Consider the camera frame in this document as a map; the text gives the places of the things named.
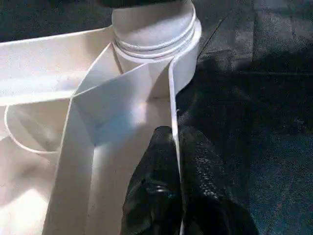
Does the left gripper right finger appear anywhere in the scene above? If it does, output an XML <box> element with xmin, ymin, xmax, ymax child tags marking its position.
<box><xmin>178</xmin><ymin>126</ymin><xmax>259</xmax><ymax>235</ymax></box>

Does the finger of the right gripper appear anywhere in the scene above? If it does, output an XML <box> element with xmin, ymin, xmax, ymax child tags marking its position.
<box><xmin>99</xmin><ymin>0</ymin><xmax>185</xmax><ymax>8</ymax></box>

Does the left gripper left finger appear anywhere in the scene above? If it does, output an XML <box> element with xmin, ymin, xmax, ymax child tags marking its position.
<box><xmin>121</xmin><ymin>126</ymin><xmax>183</xmax><ymax>235</ymax></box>

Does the white plastic table leg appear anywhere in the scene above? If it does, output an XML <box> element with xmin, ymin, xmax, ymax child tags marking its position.
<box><xmin>112</xmin><ymin>0</ymin><xmax>198</xmax><ymax>59</ymax></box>

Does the white plastic table top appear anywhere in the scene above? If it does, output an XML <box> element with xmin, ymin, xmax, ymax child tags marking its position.
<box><xmin>0</xmin><ymin>20</ymin><xmax>202</xmax><ymax>235</ymax></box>

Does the black work mat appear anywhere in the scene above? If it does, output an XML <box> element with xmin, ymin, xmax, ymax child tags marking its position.
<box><xmin>174</xmin><ymin>0</ymin><xmax>313</xmax><ymax>235</ymax></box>

